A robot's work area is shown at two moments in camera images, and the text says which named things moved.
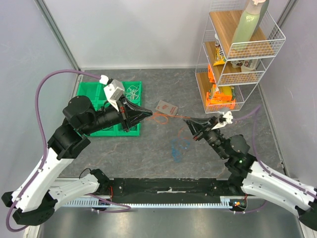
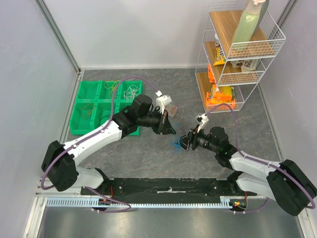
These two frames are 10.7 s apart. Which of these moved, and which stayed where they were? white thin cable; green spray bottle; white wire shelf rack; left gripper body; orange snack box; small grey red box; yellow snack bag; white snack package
Moved: left gripper body
Stayed: white wire shelf rack; orange snack box; white thin cable; small grey red box; green spray bottle; yellow snack bag; white snack package
